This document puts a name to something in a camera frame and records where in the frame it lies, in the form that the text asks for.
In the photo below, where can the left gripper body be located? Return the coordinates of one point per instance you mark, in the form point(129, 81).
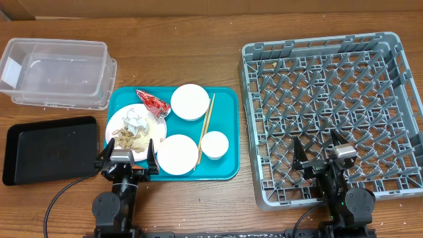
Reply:
point(137, 176)

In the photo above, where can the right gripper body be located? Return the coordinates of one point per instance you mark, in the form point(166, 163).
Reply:
point(321, 165)

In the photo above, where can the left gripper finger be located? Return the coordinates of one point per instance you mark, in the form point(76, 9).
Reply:
point(153, 166)
point(107, 151)

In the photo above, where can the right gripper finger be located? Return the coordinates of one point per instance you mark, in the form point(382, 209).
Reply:
point(299, 156)
point(337, 139)

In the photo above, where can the pink bowl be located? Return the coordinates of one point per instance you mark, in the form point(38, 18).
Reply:
point(177, 155)

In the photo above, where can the white tissue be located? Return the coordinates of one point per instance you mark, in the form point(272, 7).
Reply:
point(134, 123)

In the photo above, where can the red snack wrapper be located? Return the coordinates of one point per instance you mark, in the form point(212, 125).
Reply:
point(158, 107)

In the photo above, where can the white cup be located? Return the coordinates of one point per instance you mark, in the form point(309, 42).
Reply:
point(214, 145)

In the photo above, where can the white bowl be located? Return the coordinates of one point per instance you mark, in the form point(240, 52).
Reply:
point(190, 102)

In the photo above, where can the wooden chopstick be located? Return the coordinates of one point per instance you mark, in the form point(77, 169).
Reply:
point(203, 132)
point(209, 116)

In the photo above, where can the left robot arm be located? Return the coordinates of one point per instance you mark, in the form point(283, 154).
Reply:
point(114, 210)

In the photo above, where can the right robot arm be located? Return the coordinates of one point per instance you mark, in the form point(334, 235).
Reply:
point(350, 208)

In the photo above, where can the grey dishwasher rack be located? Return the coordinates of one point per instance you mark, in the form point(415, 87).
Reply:
point(360, 85)

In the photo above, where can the pink plate with food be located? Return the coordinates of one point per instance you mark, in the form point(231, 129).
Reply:
point(138, 144)

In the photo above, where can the black plastic tray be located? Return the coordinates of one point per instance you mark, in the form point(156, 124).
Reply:
point(50, 150)

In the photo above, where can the teal serving tray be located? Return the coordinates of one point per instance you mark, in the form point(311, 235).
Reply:
point(224, 118)

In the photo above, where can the clear plastic bin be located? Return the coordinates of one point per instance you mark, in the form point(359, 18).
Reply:
point(58, 73)

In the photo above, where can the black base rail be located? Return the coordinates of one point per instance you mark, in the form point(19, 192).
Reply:
point(231, 235)

